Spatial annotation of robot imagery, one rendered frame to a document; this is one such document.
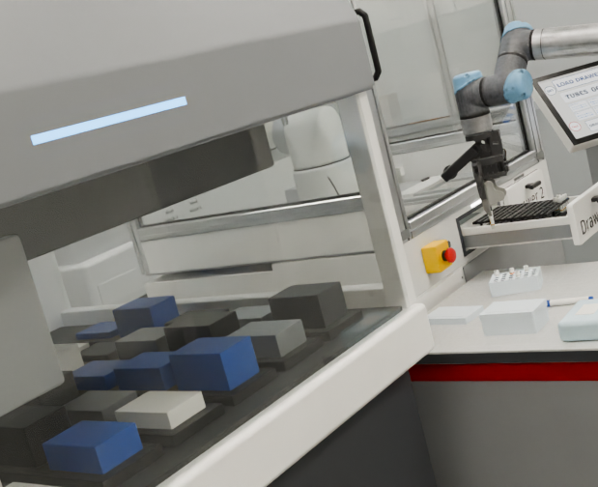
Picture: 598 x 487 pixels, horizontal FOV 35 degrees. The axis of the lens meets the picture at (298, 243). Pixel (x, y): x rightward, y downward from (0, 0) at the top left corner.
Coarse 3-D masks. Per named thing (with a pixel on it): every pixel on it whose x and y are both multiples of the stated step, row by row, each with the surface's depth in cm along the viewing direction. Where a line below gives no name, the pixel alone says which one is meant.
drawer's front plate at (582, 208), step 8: (584, 192) 251; (592, 192) 253; (576, 200) 245; (584, 200) 248; (568, 208) 241; (576, 208) 242; (584, 208) 247; (592, 208) 252; (568, 216) 242; (576, 216) 242; (584, 216) 247; (592, 216) 251; (576, 224) 242; (576, 232) 242; (592, 232) 250; (576, 240) 243; (584, 240) 245
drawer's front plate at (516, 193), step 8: (528, 176) 299; (536, 176) 303; (520, 184) 293; (544, 184) 307; (512, 192) 288; (520, 192) 292; (528, 192) 297; (544, 192) 307; (504, 200) 286; (512, 200) 287; (520, 200) 291; (536, 200) 301
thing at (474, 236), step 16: (464, 224) 268; (496, 224) 257; (512, 224) 254; (528, 224) 251; (544, 224) 249; (560, 224) 246; (464, 240) 264; (480, 240) 261; (496, 240) 258; (512, 240) 255; (528, 240) 252; (544, 240) 250
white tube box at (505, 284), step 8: (504, 272) 244; (520, 272) 241; (528, 272) 238; (536, 272) 237; (496, 280) 239; (504, 280) 236; (512, 280) 235; (520, 280) 235; (528, 280) 234; (536, 280) 234; (496, 288) 237; (504, 288) 237; (512, 288) 236; (520, 288) 235; (528, 288) 235; (536, 288) 234; (496, 296) 238
